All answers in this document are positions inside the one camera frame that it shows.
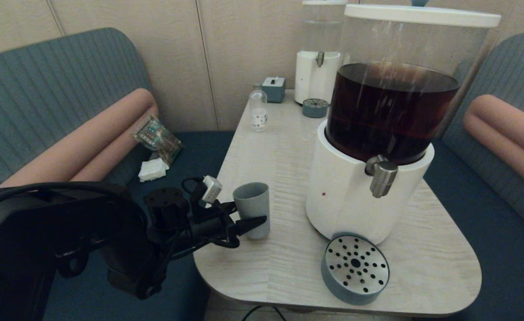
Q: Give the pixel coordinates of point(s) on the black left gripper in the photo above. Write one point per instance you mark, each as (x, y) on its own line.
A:
(212, 227)

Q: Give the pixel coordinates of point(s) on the grey-blue plastic cup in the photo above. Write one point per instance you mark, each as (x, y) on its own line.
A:
(255, 200)

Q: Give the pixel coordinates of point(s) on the large steel dispenser tap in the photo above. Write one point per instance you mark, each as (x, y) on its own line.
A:
(382, 178)

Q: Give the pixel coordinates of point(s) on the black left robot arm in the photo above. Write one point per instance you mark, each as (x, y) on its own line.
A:
(21, 249)

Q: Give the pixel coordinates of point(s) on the dark blue sofa seat cushion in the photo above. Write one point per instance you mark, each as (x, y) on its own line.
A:
(502, 267)
(190, 156)

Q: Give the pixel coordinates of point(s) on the white napkin stack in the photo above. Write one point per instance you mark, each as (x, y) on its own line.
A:
(153, 170)

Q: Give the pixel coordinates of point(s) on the small clear plastic bottle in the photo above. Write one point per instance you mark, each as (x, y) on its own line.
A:
(258, 115)

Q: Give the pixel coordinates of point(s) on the large tea beverage dispenser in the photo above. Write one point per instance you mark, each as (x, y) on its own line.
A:
(342, 200)

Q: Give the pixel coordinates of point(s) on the clear snack packet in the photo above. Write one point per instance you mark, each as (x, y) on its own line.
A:
(159, 138)

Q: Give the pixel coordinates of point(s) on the large round perforated drip tray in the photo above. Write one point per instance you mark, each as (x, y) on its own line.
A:
(355, 267)

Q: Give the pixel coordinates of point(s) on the grey-blue square box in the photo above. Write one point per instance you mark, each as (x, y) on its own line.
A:
(273, 91)

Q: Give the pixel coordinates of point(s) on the small round perforated drip tray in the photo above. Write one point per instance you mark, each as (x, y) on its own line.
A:
(315, 109)

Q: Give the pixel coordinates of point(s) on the small water beverage dispenser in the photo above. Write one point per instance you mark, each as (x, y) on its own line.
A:
(313, 79)

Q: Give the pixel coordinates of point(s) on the pink cylindrical sofa bolster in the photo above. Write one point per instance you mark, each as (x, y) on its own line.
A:
(502, 129)
(88, 147)

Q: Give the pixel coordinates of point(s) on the small steel dispenser tap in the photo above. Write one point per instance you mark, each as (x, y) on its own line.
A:
(320, 59)

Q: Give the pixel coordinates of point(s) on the small white dispenser lid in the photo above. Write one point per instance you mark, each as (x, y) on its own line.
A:
(324, 2)

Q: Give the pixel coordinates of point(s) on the ribbed grey-blue sofa backrest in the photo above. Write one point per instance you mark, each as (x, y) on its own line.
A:
(43, 89)
(511, 76)

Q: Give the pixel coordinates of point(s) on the large white dispenser lid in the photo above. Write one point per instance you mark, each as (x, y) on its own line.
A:
(418, 14)

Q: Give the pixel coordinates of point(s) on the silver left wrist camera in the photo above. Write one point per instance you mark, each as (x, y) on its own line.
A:
(211, 189)

